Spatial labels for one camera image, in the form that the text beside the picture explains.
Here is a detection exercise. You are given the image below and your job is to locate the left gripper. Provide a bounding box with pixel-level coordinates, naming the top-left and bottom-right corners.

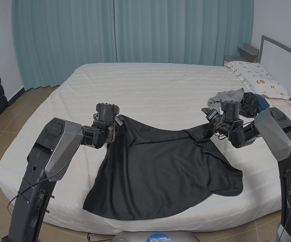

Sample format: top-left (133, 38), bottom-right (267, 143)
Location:
top-left (111, 114), bottom-right (125, 129)

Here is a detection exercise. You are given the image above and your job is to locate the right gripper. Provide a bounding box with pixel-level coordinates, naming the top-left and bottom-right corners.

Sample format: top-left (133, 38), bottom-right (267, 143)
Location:
top-left (201, 107), bottom-right (220, 125)

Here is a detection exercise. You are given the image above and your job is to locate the black T-shirt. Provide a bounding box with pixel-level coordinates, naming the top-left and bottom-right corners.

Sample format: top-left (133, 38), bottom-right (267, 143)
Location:
top-left (83, 114), bottom-right (244, 221)

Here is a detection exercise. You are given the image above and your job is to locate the bed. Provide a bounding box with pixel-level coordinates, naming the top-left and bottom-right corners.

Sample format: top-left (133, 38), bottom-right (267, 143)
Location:
top-left (0, 35), bottom-right (291, 236)

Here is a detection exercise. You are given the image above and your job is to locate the grey garment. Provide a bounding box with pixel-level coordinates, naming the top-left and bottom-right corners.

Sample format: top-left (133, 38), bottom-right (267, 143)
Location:
top-left (207, 87), bottom-right (245, 110)

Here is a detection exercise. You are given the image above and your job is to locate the black satin garment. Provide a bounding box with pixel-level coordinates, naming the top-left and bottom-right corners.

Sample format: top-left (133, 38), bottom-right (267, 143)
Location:
top-left (239, 92), bottom-right (258, 118)

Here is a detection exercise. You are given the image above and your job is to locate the dark blue garment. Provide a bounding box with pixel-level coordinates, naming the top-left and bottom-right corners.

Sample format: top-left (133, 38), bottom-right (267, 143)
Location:
top-left (255, 94), bottom-right (268, 113)

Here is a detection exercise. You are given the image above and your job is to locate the white printed pillow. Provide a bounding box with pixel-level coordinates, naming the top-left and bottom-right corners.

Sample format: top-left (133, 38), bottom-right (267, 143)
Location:
top-left (224, 60), bottom-right (291, 100)

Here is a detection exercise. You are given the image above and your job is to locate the grey bedside table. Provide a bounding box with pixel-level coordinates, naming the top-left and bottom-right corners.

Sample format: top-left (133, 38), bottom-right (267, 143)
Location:
top-left (224, 43), bottom-right (259, 65)

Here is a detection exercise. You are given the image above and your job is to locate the blue-green curtain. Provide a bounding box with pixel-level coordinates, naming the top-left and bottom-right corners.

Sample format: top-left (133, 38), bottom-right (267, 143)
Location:
top-left (114, 0), bottom-right (254, 66)
top-left (12, 0), bottom-right (117, 91)

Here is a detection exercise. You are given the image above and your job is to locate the black cable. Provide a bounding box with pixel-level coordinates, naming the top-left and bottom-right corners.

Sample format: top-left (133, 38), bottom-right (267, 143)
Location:
top-left (86, 232), bottom-right (110, 242)

